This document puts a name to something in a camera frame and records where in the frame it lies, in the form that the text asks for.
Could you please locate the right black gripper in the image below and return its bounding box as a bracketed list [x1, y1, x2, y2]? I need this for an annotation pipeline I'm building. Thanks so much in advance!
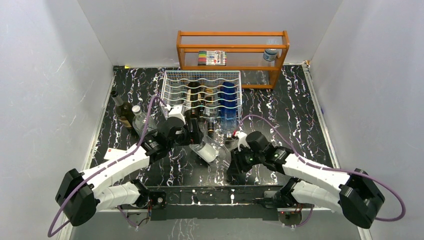
[226, 144, 265, 176]

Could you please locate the clear bottle black label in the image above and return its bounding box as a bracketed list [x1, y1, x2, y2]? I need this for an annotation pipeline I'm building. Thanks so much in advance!
[189, 135, 231, 165]

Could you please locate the dark green wine bottle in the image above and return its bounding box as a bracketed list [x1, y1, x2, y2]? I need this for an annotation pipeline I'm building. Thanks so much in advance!
[184, 81, 202, 120]

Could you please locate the square bottle brown label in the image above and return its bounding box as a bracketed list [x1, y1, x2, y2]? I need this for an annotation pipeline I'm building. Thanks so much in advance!
[203, 87, 218, 139]

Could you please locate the blue glass bottle white cap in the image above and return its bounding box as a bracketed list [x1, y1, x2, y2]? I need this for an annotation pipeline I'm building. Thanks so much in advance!
[220, 81, 237, 145]

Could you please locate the round clear bottle white cap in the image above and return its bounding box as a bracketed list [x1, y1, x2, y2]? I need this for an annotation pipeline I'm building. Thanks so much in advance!
[131, 105, 157, 137]

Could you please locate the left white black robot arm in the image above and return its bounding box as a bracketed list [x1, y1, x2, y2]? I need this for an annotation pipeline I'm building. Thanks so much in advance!
[55, 116, 204, 227]

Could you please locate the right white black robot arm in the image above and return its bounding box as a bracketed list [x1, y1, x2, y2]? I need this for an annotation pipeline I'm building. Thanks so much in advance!
[227, 131, 385, 229]

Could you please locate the dark wine bottle left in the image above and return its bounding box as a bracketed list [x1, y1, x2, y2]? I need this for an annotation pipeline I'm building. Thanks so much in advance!
[110, 90, 138, 135]

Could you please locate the pack of coloured markers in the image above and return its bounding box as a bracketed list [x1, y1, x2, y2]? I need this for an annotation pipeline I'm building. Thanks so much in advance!
[197, 50, 227, 66]

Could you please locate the white box red mark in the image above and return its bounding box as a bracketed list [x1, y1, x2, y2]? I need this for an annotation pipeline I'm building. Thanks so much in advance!
[103, 148, 128, 162]

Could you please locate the orange wooden shelf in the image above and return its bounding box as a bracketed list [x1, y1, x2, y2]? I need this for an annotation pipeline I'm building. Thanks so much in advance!
[176, 30, 290, 90]

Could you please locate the small white blue jar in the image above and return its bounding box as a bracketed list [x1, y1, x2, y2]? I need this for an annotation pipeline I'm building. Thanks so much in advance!
[263, 48, 279, 62]

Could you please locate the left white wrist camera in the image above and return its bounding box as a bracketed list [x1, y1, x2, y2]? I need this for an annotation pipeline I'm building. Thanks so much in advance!
[164, 104, 186, 125]

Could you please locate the white wire wine rack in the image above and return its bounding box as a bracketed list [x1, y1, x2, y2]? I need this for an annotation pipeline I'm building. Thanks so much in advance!
[160, 70, 243, 122]

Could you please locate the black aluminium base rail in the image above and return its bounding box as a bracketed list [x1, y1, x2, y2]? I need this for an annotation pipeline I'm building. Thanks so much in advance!
[76, 185, 362, 223]

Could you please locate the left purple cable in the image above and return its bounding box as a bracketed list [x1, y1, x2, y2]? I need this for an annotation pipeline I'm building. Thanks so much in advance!
[47, 96, 168, 238]

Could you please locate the purple cable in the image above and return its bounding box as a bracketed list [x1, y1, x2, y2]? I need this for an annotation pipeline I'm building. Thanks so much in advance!
[47, 96, 168, 238]
[238, 114, 407, 222]

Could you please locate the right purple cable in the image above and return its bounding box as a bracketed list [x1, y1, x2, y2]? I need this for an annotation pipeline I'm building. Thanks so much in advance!
[238, 114, 407, 222]

